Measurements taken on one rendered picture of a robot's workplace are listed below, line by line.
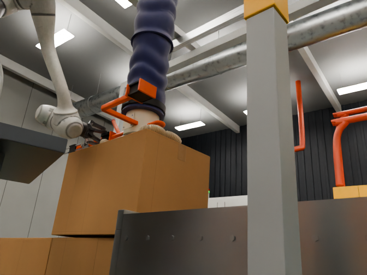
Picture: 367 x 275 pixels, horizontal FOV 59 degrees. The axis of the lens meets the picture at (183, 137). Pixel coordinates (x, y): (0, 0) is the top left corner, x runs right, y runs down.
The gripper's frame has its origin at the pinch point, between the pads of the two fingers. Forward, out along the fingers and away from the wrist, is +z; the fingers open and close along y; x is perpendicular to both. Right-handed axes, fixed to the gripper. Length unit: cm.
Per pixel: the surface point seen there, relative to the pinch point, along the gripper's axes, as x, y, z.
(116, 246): 62, 58, -34
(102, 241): 35, 56, -19
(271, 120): 122, 39, -52
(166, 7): 38, -71, -3
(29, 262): -21, 65, -19
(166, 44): 37, -48, 0
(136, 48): 27, -42, -11
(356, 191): -45, -127, 715
